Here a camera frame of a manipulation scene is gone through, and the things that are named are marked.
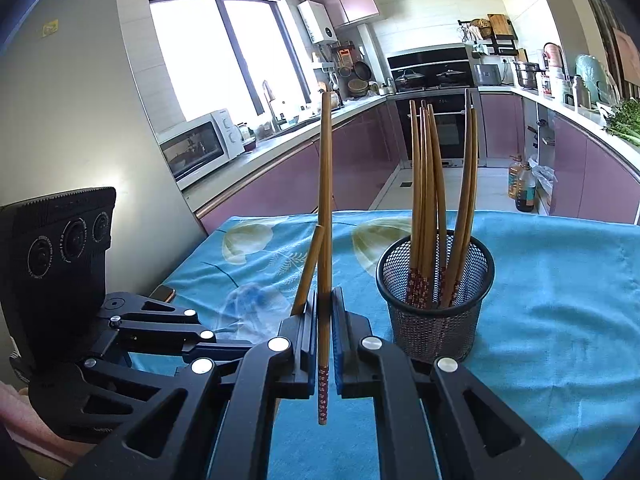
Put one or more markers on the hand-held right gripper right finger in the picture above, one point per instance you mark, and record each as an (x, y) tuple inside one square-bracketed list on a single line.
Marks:
[(345, 355)]

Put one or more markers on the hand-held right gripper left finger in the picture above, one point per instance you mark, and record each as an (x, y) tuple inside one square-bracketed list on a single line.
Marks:
[(306, 340)]

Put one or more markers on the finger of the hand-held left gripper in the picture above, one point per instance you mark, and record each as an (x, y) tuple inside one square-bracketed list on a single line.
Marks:
[(225, 350), (107, 370)]

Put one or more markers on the bamboo chopstick red patterned end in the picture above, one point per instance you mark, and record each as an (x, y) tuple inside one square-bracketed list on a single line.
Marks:
[(307, 270), (326, 185)]

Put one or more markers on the black mesh pen holder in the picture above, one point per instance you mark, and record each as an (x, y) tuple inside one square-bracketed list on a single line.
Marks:
[(435, 330)]

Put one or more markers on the bunch of bamboo chopsticks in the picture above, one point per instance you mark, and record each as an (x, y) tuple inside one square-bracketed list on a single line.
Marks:
[(427, 200)]

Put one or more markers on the person's left forearm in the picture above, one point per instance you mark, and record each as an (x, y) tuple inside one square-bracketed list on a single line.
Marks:
[(30, 420)]

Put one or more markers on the smartphone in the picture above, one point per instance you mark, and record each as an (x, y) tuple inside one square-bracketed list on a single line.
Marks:
[(162, 293)]

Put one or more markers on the long pink base cabinet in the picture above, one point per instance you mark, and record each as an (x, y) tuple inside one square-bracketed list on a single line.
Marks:
[(280, 175)]

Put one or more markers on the grey refrigerator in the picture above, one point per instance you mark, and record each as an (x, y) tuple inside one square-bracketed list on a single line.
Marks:
[(75, 110)]

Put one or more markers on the white microwave oven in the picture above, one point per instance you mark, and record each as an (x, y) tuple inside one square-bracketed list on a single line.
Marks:
[(200, 145)]

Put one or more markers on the blue floral tablecloth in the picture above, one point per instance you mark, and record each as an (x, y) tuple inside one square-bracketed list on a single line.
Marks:
[(550, 335)]

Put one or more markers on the white casserole pot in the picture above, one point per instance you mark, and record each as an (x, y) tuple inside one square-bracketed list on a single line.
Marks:
[(337, 99)]

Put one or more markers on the yellow cooking oil bottle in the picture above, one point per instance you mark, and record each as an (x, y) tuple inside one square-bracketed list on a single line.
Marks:
[(514, 180)]

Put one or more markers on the black built-in oven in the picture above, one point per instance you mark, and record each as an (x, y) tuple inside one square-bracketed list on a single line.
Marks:
[(452, 135)]

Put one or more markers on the dark cooking oil bottle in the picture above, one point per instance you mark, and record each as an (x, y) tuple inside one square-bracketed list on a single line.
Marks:
[(526, 190)]

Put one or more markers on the steel kitchen faucet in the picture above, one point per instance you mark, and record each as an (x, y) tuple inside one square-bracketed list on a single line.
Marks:
[(267, 91)]

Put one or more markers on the kitchen window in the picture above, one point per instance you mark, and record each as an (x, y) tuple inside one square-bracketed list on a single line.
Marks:
[(190, 60)]

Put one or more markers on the woven basket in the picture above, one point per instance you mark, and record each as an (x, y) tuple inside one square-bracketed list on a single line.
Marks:
[(359, 87)]

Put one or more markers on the clear plastic bag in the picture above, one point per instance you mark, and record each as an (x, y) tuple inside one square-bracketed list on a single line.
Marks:
[(542, 175)]

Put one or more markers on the black frying pan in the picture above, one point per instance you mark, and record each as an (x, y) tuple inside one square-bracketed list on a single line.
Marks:
[(362, 70)]

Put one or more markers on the pot with glass lid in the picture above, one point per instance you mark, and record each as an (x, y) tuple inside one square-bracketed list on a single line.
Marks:
[(451, 77), (410, 79)]

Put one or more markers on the black integrated stove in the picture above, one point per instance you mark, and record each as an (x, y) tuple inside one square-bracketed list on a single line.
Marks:
[(430, 62)]

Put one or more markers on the pink base cabinet white side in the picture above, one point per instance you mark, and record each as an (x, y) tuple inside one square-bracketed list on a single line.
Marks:
[(590, 170)]

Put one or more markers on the silver countertop appliance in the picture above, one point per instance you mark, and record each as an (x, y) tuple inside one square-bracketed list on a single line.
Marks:
[(487, 75)]

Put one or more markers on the white gas water heater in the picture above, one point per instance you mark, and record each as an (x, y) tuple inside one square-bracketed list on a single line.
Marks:
[(317, 22)]

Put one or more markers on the steel stockpot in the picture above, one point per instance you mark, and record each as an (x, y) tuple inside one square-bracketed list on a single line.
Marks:
[(527, 77)]

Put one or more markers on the wooden cutting board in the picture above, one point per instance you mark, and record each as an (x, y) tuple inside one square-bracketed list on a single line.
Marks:
[(500, 25)]

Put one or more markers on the pink kettle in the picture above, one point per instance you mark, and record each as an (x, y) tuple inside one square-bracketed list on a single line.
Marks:
[(552, 55)]

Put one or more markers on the green leafy vegetables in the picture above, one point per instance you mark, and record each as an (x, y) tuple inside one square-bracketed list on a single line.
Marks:
[(625, 120)]

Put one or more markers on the teal covered appliance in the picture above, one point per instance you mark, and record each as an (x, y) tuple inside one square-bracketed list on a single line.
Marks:
[(595, 77)]

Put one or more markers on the black wall rack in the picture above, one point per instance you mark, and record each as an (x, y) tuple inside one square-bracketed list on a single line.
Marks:
[(480, 50)]

